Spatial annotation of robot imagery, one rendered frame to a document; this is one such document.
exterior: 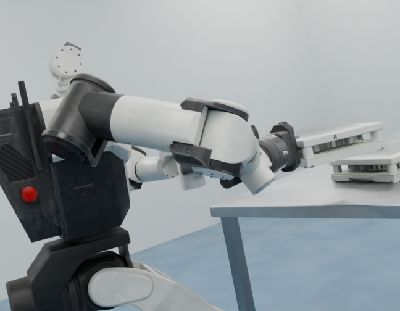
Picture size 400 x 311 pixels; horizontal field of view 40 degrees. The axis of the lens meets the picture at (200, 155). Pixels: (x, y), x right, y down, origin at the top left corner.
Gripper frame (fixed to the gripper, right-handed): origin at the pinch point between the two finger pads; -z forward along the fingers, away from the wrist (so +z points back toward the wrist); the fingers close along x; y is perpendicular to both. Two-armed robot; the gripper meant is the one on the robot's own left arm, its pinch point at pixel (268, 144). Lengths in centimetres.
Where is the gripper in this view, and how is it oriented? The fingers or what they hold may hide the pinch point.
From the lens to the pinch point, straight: 153.0
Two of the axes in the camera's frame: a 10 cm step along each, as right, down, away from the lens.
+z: -9.4, 2.4, -2.3
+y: 2.4, 0.5, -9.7
